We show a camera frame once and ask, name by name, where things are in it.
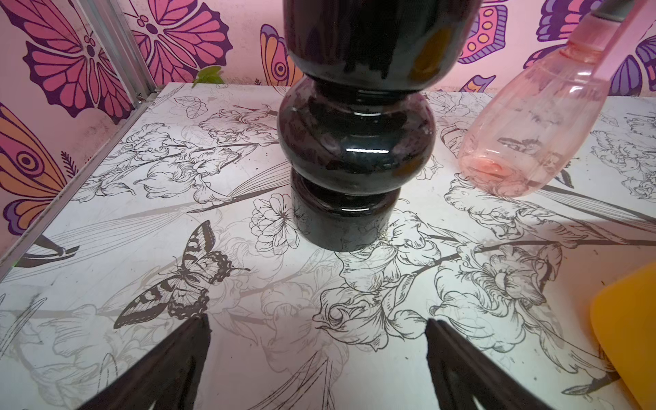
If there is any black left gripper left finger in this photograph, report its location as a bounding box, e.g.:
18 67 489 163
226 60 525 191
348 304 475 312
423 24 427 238
81 314 211 409

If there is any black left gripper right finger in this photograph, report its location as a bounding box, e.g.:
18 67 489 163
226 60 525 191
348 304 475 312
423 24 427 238
425 319 549 409

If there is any yellow plastic storage tray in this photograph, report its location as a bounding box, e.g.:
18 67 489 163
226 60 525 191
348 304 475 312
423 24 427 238
590 264 655 409

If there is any pink spray bottle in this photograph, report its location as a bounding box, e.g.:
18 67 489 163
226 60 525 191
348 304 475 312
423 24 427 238
458 1 655 198

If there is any black glossy vase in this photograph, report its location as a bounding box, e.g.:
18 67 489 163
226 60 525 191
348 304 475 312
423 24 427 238
278 1 480 252

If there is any green artificial plant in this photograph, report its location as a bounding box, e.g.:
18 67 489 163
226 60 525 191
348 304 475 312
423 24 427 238
192 66 225 87

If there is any aluminium frame post left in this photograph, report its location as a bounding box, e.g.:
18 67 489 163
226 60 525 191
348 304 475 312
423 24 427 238
76 0 156 105

